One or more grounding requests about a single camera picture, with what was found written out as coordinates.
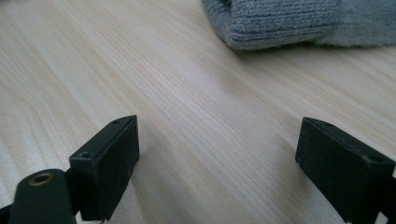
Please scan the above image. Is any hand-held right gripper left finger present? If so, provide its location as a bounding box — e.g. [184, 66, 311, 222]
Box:
[68, 114, 140, 222]

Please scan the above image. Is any grey knitted mitten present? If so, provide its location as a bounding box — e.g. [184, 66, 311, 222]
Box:
[201, 0, 396, 51]

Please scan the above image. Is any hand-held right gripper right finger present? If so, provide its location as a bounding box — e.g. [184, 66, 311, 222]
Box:
[294, 116, 396, 224]

